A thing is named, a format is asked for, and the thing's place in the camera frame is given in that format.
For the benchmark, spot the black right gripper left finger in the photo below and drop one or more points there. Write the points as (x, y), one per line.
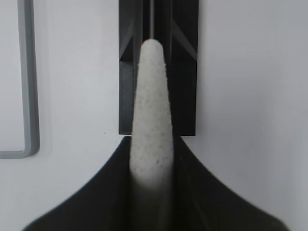
(100, 205)

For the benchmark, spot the white deer cutting board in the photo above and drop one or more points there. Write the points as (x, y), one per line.
(19, 117)

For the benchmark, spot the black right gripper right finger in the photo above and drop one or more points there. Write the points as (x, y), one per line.
(203, 203)

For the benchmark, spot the knife with speckled white handle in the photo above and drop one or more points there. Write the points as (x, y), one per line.
(151, 155)

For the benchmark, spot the black knife stand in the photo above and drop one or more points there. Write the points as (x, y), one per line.
(176, 28)

